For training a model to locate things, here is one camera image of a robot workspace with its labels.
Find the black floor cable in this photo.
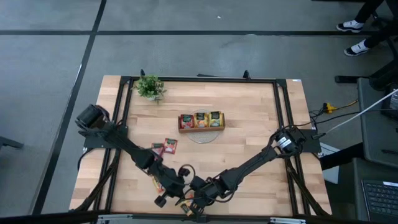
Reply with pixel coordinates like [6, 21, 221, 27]
[307, 108, 398, 127]

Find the black looped cable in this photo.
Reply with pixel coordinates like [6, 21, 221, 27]
[76, 148, 93, 172]

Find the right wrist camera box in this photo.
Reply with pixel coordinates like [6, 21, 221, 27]
[190, 176, 206, 190]

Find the red strawberry tea packet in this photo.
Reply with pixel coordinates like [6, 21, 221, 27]
[163, 138, 178, 155]
[180, 114, 194, 129]
[150, 142, 165, 156]

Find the wooden tea organizer box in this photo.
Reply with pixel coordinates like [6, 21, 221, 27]
[177, 111, 226, 134]

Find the gray floor object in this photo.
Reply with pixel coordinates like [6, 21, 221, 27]
[0, 136, 25, 150]

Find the white paper sheet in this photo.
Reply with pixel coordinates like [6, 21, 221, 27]
[319, 142, 340, 184]

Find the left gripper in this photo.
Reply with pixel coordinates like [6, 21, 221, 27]
[154, 167, 191, 208]

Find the black cable loop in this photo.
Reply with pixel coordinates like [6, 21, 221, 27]
[177, 164, 196, 187]

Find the round woven placemat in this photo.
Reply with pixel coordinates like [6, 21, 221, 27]
[185, 108, 220, 144]

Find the gray side desk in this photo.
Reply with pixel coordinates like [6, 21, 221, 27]
[356, 77, 398, 169]

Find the black chair base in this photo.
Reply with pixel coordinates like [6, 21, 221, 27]
[334, 57, 398, 91]

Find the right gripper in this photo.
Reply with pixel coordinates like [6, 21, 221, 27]
[190, 179, 226, 216]

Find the person's white shoe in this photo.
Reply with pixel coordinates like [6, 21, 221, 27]
[336, 19, 366, 34]
[343, 39, 371, 57]

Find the black table frame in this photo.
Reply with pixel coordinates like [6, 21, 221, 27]
[74, 75, 332, 218]

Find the orange mango tea packet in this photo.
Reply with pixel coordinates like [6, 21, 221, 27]
[194, 112, 209, 128]
[151, 175, 165, 194]
[180, 192, 196, 217]

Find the silver metal bracket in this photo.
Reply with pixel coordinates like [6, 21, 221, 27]
[96, 213, 137, 224]
[269, 217, 307, 224]

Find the green plant in white pot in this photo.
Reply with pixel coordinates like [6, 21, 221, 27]
[133, 73, 168, 104]

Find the yellow extension cord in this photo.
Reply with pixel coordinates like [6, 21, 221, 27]
[322, 98, 360, 114]

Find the person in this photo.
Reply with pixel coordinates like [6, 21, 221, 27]
[354, 0, 398, 49]

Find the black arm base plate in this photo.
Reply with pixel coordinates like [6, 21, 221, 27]
[277, 128, 322, 154]
[83, 124, 129, 149]

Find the laptop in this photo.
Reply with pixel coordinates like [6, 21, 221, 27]
[360, 179, 398, 224]

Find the yellow lemon tea packet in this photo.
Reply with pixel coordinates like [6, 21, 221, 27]
[208, 111, 223, 128]

